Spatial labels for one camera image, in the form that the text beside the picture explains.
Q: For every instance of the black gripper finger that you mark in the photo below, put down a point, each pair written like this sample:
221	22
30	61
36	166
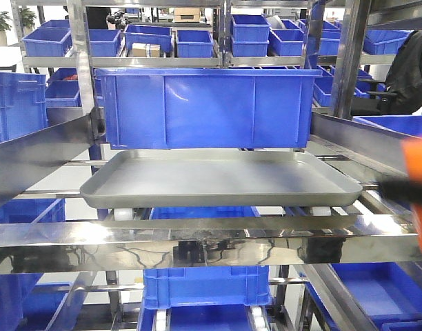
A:
397	189

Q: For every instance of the stainless steel shelf rack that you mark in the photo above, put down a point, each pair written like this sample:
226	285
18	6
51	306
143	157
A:
84	247

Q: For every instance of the blue bin right shelf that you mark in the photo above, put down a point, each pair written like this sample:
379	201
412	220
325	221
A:
405	124

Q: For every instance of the cardboard box on shelf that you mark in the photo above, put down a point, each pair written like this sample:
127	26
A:
146	50

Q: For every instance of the blue bin lower right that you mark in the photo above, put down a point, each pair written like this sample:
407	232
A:
364	296

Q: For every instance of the black jacket on chair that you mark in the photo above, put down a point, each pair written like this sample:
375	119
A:
404	77

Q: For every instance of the blue stacked bins upper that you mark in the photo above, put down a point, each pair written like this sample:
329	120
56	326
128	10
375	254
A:
249	35

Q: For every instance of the blue bin upper centre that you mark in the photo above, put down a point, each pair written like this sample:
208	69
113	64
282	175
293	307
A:
194	44

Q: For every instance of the blue bin lower centre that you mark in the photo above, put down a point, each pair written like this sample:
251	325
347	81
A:
166	288

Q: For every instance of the large blue plastic bin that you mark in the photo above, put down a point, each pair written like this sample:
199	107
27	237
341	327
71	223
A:
167	108

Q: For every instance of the grey metal tray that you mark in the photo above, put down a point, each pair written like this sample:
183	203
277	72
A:
188	178

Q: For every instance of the blue bin upper left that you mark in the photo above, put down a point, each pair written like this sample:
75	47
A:
48	42

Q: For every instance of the blue crate far left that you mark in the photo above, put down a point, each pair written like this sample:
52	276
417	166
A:
22	104

